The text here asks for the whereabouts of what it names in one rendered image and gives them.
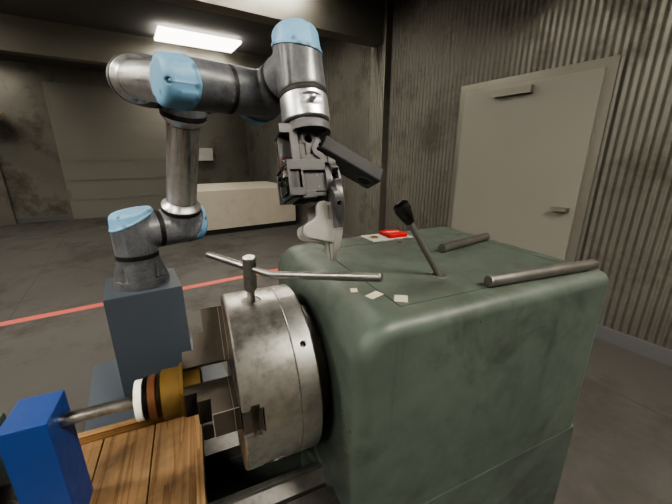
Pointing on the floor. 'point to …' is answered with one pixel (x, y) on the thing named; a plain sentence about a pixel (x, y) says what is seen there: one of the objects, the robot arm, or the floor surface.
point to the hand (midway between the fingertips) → (336, 252)
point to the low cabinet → (243, 206)
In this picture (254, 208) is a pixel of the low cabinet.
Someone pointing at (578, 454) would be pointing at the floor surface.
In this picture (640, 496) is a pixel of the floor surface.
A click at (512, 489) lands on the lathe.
